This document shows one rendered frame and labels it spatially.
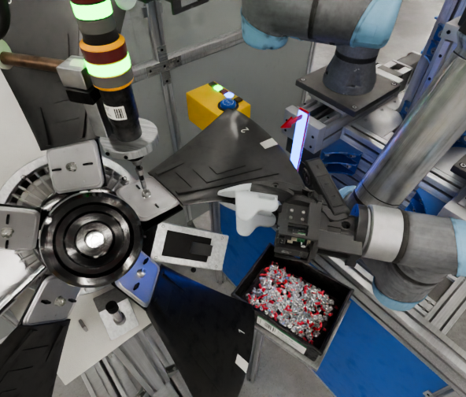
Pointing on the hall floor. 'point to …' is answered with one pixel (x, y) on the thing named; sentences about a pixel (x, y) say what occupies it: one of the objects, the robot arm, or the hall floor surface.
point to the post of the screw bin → (255, 356)
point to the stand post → (142, 362)
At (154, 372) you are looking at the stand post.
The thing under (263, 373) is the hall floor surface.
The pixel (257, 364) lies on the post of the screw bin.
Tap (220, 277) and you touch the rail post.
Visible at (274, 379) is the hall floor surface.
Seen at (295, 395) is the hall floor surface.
